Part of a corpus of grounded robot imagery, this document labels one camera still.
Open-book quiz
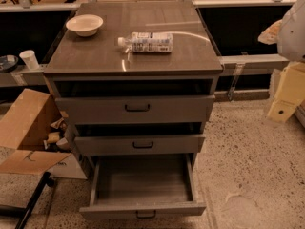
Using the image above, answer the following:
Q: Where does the top grey drawer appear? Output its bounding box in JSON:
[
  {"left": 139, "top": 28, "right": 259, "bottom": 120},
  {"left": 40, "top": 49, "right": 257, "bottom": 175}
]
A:
[{"left": 56, "top": 95, "right": 214, "bottom": 124}]

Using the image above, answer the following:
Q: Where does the black metal stand leg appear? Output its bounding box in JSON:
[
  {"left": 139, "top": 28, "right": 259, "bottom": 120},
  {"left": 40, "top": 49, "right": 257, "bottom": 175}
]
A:
[{"left": 0, "top": 172, "right": 55, "bottom": 229}]

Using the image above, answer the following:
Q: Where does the grey shelf rail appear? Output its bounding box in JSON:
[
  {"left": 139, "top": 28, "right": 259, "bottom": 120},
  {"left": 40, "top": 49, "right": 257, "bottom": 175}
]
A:
[{"left": 220, "top": 54, "right": 289, "bottom": 76}]

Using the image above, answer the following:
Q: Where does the open cardboard box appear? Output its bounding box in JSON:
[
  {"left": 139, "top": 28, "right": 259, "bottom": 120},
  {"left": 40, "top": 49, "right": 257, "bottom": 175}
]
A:
[{"left": 0, "top": 89, "right": 88, "bottom": 179}]

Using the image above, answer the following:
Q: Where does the white ceramic bowl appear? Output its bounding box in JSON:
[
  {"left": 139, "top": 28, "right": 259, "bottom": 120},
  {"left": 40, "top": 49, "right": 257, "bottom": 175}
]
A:
[{"left": 66, "top": 14, "right": 104, "bottom": 37}]

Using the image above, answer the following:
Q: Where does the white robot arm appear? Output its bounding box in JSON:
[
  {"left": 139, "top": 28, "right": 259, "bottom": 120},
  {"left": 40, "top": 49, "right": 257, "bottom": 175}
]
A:
[{"left": 258, "top": 0, "right": 305, "bottom": 123}]

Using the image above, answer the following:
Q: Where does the dark round lid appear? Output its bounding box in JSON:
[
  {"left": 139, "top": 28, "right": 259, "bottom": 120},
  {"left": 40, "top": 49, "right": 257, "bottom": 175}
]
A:
[{"left": 0, "top": 55, "right": 18, "bottom": 73}]

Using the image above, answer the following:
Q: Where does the clear plastic water bottle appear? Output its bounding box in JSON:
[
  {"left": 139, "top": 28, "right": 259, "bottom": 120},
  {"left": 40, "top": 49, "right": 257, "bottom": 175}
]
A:
[{"left": 117, "top": 32, "right": 173, "bottom": 53}]

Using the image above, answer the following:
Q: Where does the middle grey drawer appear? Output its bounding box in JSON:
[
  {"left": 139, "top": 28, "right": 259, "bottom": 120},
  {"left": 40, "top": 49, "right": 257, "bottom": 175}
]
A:
[{"left": 74, "top": 135, "right": 205, "bottom": 156}]

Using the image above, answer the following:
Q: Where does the grey drawer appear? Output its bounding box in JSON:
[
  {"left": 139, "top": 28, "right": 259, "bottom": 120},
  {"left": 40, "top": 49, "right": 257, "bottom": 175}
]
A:
[
  {"left": 56, "top": 95, "right": 214, "bottom": 124},
  {"left": 80, "top": 154, "right": 206, "bottom": 220},
  {"left": 74, "top": 135, "right": 205, "bottom": 156}
]

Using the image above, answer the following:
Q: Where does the clear plastic bracket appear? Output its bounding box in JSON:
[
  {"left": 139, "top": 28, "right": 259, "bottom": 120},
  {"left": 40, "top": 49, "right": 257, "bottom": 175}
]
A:
[{"left": 227, "top": 63, "right": 245, "bottom": 101}]

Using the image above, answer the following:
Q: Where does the grey drawer cabinet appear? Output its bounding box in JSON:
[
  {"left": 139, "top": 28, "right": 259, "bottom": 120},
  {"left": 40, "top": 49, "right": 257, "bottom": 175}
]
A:
[{"left": 43, "top": 0, "right": 224, "bottom": 180}]

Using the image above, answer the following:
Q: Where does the bottom grey drawer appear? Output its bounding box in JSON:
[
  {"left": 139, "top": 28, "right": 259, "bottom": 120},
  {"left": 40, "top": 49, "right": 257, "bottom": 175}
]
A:
[{"left": 80, "top": 154, "right": 206, "bottom": 220}]

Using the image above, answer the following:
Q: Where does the white paper cup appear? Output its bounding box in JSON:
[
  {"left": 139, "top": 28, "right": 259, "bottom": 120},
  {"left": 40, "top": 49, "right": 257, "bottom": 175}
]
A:
[{"left": 19, "top": 50, "right": 39, "bottom": 70}]

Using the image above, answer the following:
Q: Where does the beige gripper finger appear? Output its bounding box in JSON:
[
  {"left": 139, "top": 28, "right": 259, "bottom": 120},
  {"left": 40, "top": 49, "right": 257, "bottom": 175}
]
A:
[
  {"left": 258, "top": 20, "right": 282, "bottom": 45},
  {"left": 267, "top": 62, "right": 305, "bottom": 123}
]

